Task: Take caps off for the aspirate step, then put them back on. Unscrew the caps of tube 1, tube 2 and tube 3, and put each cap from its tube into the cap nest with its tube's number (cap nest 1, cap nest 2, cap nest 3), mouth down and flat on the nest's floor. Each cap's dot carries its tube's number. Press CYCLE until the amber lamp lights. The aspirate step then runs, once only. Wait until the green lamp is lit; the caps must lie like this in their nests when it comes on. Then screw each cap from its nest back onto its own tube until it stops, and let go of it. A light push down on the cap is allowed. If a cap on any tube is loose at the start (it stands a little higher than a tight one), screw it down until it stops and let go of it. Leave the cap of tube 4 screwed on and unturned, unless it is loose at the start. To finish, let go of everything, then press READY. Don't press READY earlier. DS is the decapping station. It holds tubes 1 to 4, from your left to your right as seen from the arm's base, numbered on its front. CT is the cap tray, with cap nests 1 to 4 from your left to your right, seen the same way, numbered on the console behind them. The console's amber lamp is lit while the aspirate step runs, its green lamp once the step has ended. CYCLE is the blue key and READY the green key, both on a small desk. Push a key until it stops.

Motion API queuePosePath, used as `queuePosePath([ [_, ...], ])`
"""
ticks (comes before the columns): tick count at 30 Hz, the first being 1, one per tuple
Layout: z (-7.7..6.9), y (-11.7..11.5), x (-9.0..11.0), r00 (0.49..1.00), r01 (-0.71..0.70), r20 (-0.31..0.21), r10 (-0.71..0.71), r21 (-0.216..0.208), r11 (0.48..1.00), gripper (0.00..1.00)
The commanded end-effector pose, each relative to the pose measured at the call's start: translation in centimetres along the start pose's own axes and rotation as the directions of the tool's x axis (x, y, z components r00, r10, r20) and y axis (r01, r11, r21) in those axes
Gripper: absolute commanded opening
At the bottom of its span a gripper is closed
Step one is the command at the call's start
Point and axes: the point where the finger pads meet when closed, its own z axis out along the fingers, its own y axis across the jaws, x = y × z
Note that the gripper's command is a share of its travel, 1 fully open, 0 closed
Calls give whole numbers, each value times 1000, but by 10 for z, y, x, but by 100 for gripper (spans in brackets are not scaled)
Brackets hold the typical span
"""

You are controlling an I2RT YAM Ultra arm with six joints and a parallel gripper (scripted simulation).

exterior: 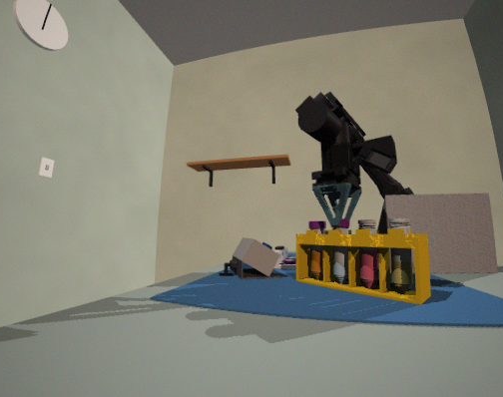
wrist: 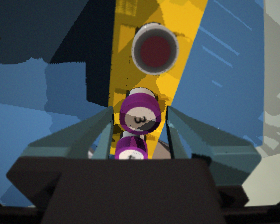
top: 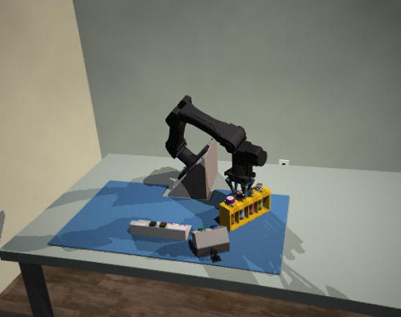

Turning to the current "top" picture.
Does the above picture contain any blue flat mat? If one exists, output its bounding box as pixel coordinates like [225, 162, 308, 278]
[47, 180, 289, 275]

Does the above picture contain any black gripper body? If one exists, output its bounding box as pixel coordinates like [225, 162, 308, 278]
[224, 160, 255, 186]

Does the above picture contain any grey key desk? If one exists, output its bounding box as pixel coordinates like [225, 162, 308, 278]
[191, 225, 230, 262]

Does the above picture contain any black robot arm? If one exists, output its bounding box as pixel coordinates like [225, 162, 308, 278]
[165, 95, 267, 180]

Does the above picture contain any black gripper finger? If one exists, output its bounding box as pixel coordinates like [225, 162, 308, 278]
[240, 178, 255, 198]
[225, 177, 238, 194]

